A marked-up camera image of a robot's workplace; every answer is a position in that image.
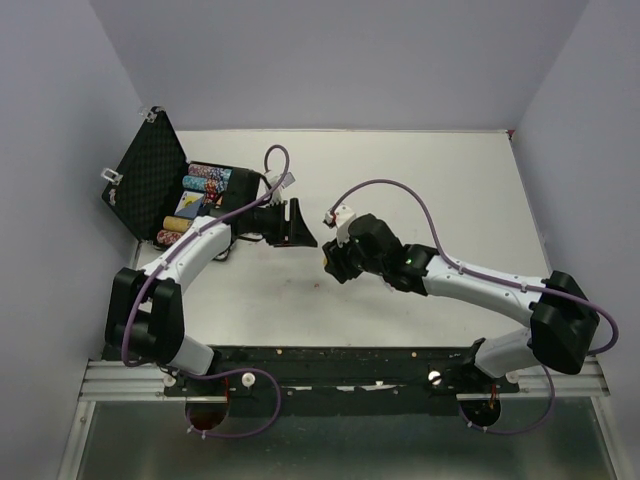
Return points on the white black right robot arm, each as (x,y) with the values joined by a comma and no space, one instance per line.
(557,325)

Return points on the blue ace card deck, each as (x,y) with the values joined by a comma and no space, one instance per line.
(189,205)

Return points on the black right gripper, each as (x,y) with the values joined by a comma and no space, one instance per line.
(337,260)

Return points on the yellow blue chip row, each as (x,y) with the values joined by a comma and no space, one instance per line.
(176,224)

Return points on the top poker chip row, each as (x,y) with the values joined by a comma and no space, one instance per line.
(218,174)

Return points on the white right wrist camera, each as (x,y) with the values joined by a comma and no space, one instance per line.
(339,219)

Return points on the poker chip row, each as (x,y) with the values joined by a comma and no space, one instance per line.
(214,186)
(218,174)

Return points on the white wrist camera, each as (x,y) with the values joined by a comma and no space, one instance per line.
(339,219)
(280,182)

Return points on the black aluminium base frame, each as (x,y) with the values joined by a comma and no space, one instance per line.
(332,381)

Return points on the red green chip row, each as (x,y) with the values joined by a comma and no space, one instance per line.
(167,238)

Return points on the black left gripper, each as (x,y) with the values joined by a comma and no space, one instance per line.
(295,232)

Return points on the black poker set case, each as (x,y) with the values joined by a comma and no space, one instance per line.
(146,186)

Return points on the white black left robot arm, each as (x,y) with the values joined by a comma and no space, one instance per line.
(145,320)

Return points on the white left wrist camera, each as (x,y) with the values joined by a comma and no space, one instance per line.
(280,182)

